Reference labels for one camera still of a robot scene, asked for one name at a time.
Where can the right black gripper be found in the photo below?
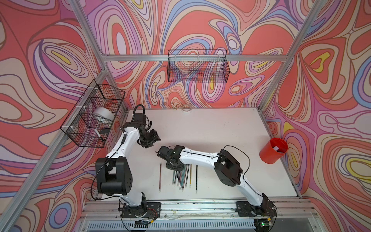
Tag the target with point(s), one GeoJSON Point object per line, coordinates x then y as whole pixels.
{"type": "Point", "coordinates": [180, 168]}

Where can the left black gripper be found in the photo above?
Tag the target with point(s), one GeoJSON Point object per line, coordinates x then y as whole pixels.
{"type": "Point", "coordinates": [154, 137]}

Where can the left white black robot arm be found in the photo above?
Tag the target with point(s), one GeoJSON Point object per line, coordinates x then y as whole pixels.
{"type": "Point", "coordinates": [113, 174]}

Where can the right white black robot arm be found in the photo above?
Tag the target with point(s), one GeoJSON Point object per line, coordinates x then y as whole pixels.
{"type": "Point", "coordinates": [228, 171]}

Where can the bundle of coloured pencils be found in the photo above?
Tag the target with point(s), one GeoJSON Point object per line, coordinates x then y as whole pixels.
{"type": "Point", "coordinates": [180, 178]}

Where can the black pencil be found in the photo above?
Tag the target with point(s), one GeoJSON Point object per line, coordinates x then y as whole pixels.
{"type": "Point", "coordinates": [196, 187]}

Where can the white tape roll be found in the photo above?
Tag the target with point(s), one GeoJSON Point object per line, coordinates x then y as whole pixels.
{"type": "Point", "coordinates": [103, 114]}

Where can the white marker in basket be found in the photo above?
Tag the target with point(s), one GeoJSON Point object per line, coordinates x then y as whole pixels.
{"type": "Point", "coordinates": [99, 135]}

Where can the red plastic cup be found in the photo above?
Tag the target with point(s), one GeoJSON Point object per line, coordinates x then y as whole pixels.
{"type": "Point", "coordinates": [274, 150]}

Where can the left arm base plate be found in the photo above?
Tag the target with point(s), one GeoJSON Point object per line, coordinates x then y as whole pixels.
{"type": "Point", "coordinates": [149, 210]}

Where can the left wall wire basket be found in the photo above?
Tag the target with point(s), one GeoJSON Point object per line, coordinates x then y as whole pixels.
{"type": "Point", "coordinates": [80, 123]}

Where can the wall wire basket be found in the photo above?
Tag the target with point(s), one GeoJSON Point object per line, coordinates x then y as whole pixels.
{"type": "Point", "coordinates": [80, 123]}
{"type": "Point", "coordinates": [198, 66]}

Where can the back wall wire basket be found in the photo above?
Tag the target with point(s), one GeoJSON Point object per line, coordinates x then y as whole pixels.
{"type": "Point", "coordinates": [198, 66]}

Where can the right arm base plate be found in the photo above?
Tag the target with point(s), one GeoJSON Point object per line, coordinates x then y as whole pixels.
{"type": "Point", "coordinates": [245, 209]}

